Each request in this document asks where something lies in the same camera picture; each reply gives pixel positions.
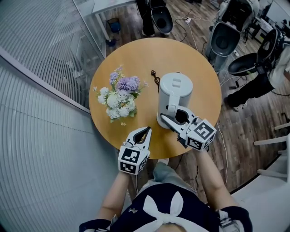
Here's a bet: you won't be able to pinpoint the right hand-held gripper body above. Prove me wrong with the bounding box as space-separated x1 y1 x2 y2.
177 116 218 152

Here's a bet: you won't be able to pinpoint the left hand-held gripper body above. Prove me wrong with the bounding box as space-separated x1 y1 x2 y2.
117 140 151 176

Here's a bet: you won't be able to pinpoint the white electric kettle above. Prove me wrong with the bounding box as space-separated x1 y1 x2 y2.
157 72 194 124

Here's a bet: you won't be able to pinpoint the person's left forearm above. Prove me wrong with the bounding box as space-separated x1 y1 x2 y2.
97 171 135 222

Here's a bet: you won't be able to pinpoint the person's right forearm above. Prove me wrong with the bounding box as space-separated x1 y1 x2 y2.
195 149 240 209

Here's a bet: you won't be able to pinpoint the purple and white flower bouquet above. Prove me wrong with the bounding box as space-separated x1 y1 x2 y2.
92 64 149 126

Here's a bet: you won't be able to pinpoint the grey trousers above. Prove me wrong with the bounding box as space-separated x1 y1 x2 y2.
138 162 198 200

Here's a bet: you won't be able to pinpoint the dark top with white bow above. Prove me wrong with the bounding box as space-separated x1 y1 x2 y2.
79 183 253 232

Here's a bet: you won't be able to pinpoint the black shell backpack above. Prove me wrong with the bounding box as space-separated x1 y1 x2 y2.
150 0 174 35
227 29 280 77

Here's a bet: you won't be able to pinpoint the white desk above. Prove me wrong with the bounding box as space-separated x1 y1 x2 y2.
230 158 290 232
253 123 290 182
92 0 139 41

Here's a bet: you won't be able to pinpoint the grey shell backpack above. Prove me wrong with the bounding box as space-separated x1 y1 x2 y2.
210 21 241 58

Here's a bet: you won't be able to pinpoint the white equipment cart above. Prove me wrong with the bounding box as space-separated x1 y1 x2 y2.
251 18 273 43

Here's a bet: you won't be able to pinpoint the black waste bin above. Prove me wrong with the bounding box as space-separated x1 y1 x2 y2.
106 17 121 34

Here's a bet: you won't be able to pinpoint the whiteboard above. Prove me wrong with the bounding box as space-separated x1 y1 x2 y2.
265 0 290 24

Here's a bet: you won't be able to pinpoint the white floor cable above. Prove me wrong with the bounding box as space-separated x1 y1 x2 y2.
216 75 241 189

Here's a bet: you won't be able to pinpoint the black power cord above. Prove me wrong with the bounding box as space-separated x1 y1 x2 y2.
150 69 161 92

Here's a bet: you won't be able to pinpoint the black floor cable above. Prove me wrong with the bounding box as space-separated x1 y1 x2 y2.
228 76 248 89

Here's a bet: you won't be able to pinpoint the grey harness strap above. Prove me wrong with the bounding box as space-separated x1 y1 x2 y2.
217 209 243 232

